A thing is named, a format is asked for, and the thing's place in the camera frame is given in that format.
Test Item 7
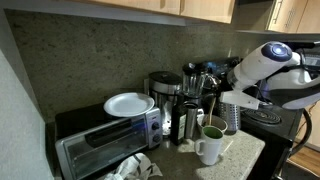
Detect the wooden cooking stick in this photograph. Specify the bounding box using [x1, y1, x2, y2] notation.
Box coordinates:
[207, 97, 216, 125]

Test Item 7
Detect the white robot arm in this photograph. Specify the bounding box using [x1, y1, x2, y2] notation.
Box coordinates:
[219, 41, 320, 110]

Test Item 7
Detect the white bowl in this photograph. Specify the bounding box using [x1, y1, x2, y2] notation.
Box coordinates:
[197, 114, 228, 133]

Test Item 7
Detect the white plate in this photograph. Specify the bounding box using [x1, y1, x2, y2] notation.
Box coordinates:
[103, 92, 155, 117]

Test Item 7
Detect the black blender with jar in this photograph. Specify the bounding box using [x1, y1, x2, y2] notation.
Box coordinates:
[182, 63, 208, 106]

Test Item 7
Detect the dark olive oil bottle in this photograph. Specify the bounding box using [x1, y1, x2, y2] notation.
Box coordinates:
[170, 95, 186, 145]

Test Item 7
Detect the steel travel tumbler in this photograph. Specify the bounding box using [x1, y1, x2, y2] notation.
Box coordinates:
[185, 102, 198, 139]

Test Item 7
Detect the perforated steel utensil holder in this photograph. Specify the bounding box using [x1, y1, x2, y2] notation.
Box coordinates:
[218, 102, 241, 134]

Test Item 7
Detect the white mug green inside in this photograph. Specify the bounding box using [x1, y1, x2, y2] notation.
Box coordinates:
[194, 126, 223, 166]

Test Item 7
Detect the white crumpled cloth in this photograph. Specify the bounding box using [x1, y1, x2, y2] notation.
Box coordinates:
[103, 153, 163, 180]

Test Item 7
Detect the silver toaster oven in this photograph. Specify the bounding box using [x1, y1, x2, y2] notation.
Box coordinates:
[55, 104, 162, 180]

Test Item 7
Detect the black electric stove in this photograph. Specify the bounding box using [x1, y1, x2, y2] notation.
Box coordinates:
[199, 56, 320, 180]

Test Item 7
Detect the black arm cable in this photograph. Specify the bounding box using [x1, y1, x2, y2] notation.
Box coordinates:
[289, 108, 313, 158]

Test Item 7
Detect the wooden wall cabinet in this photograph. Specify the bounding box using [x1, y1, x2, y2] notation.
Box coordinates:
[71, 0, 320, 34]

